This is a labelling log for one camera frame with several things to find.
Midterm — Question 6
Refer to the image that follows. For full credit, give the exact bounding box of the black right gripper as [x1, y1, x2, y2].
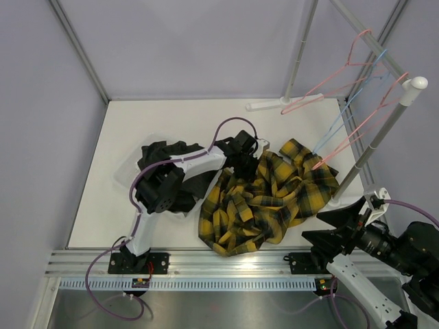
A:
[302, 194, 418, 274]

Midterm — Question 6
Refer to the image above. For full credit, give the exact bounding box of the yellow plaid shirt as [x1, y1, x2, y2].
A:
[198, 138, 339, 257]

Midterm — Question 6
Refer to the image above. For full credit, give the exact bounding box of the dark green striped shirt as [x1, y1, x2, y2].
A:
[134, 141, 217, 214]

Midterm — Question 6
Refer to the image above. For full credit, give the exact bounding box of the pink wire hanger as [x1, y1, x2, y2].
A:
[280, 28, 373, 115]
[312, 72, 409, 170]

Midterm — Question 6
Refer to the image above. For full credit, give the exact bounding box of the blue wire hanger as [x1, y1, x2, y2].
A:
[311, 48, 392, 154]

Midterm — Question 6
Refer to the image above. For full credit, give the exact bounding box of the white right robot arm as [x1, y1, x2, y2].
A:
[302, 195, 438, 328]

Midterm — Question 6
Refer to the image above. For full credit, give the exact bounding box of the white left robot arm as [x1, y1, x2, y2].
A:
[108, 130, 270, 275]

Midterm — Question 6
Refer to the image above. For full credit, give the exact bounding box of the white plastic basket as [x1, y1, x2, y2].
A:
[112, 132, 193, 220]

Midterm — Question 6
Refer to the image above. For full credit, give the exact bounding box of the grey clothes rack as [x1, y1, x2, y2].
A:
[245, 0, 429, 209]

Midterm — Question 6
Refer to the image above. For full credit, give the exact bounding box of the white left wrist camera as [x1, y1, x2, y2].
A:
[253, 138, 270, 159]

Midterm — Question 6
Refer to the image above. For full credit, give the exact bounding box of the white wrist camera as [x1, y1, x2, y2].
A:
[253, 138, 270, 159]
[364, 186, 390, 226]

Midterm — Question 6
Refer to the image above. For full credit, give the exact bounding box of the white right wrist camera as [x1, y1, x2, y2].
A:
[364, 186, 390, 226]

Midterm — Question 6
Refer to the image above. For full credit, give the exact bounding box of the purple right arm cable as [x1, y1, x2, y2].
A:
[274, 198, 439, 329]

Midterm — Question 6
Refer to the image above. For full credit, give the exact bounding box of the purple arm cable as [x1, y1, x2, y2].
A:
[84, 116, 258, 321]
[274, 198, 439, 329]

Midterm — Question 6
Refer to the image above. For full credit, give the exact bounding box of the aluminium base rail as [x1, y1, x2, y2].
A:
[45, 249, 291, 278]

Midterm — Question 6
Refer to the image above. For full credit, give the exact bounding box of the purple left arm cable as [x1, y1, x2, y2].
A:
[84, 116, 258, 321]

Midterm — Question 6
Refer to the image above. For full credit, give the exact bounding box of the white slotted cable duct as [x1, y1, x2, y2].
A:
[60, 277, 316, 291]

